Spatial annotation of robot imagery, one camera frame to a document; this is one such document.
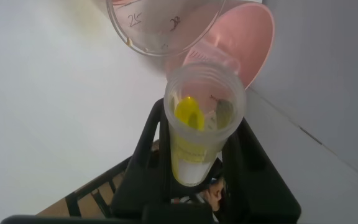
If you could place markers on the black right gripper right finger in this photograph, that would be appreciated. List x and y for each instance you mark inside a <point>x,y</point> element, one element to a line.
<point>253,183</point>

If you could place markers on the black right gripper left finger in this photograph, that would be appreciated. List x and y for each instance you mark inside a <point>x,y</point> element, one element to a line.
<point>145,174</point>

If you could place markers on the yellow pigment test tube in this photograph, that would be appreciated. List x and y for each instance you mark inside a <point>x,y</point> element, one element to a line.
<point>194,146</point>

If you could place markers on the clear plastic measuring beaker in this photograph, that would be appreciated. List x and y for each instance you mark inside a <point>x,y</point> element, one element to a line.
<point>163,28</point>

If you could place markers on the pink plastic bowl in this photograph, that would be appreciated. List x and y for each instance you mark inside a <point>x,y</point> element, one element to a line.
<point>247,40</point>

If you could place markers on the black metal frame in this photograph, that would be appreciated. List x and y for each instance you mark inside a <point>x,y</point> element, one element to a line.
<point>98,189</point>

